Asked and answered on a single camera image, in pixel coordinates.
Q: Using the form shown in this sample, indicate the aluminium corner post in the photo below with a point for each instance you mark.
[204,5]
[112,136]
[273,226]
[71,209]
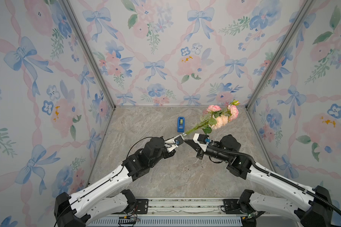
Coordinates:
[291,32]
[69,12]

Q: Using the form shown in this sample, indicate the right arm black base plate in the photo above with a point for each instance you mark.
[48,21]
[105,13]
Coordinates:
[231,206]

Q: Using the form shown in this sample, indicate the artificial pink cream flower bouquet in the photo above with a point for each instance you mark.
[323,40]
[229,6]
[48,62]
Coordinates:
[216,117]

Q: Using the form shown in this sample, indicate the aluminium corner post right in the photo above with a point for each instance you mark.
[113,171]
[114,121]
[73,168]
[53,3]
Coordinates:
[291,32]

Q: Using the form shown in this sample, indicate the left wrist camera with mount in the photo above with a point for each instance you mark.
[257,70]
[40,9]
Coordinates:
[177,141]

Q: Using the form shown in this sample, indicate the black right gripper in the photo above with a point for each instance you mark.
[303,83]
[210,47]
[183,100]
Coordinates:
[194,145]

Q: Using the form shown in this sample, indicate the blue tape dispenser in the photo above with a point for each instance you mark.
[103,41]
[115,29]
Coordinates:
[181,124]

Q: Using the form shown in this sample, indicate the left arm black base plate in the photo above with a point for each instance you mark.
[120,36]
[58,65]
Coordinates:
[141,206]

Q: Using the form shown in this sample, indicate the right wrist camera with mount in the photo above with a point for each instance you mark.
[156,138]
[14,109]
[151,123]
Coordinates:
[201,142]

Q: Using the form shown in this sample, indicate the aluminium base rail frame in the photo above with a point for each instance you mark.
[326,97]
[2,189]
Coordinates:
[189,212]

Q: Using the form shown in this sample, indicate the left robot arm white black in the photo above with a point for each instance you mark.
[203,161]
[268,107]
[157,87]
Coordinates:
[96,201]

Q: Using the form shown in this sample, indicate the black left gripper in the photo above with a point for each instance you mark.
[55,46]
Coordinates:
[168,154]

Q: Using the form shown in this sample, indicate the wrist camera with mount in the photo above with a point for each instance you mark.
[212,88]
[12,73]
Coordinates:
[201,142]
[177,141]

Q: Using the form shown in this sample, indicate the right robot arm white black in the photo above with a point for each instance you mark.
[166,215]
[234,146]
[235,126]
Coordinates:
[311,207]

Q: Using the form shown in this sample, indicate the aluminium corner post left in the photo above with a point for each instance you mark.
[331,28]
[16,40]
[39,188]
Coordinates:
[69,12]

